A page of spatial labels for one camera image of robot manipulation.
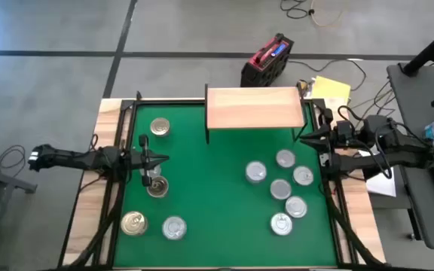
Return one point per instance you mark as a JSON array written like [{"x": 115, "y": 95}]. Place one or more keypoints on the black monitor pole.
[{"x": 431, "y": 49}]

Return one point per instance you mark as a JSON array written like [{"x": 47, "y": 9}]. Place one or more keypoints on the small teal can gold lid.
[{"x": 160, "y": 126}]

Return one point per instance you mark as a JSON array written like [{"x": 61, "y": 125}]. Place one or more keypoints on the red label gold-lid can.
[{"x": 158, "y": 189}]

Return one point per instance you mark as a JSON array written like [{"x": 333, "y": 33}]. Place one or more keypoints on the yellow paper folder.
[{"x": 332, "y": 90}]

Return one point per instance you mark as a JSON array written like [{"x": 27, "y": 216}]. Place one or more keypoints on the white paper sheet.
[{"x": 384, "y": 184}]

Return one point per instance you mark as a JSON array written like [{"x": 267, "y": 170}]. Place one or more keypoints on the red label silver-lid can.
[{"x": 281, "y": 224}]

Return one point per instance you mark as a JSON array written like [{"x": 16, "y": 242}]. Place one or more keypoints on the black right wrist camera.
[{"x": 344, "y": 128}]

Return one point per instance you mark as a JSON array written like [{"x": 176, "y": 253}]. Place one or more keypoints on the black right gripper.
[{"x": 343, "y": 141}]

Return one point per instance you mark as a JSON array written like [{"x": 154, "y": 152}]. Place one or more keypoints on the small yellow black gadget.
[{"x": 303, "y": 86}]

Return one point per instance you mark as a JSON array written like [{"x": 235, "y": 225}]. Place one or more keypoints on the large teal can gold lid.
[{"x": 134, "y": 223}]

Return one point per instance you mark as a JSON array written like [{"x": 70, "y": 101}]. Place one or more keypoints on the blue label tuna can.
[
  {"x": 303, "y": 175},
  {"x": 285, "y": 158}
]

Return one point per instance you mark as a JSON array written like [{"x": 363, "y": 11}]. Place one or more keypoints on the green table mat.
[{"x": 217, "y": 211}]

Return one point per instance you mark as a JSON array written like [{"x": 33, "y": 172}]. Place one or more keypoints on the green label tuna can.
[
  {"x": 280, "y": 189},
  {"x": 255, "y": 172},
  {"x": 296, "y": 206}
]

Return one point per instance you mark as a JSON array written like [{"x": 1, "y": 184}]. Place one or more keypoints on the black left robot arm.
[{"x": 74, "y": 158}]

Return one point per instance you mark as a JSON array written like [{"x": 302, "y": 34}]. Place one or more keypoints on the wooden shelf with black legs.
[{"x": 254, "y": 107}]

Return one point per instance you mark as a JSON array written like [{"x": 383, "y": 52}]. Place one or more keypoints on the large red albacore can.
[{"x": 174, "y": 227}]

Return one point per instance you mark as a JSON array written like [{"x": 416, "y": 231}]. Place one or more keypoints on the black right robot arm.
[{"x": 390, "y": 158}]

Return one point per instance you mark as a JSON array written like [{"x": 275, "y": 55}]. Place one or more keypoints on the black table frame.
[{"x": 164, "y": 101}]

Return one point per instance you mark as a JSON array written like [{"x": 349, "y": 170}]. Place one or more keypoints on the red and black toolbox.
[{"x": 262, "y": 71}]

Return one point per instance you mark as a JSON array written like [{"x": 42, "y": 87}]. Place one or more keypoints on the grey metal stand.
[{"x": 6, "y": 180}]

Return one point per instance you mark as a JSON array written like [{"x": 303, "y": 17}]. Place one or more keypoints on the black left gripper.
[{"x": 132, "y": 159}]

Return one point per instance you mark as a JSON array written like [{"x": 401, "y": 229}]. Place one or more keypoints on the grey desk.
[{"x": 413, "y": 94}]

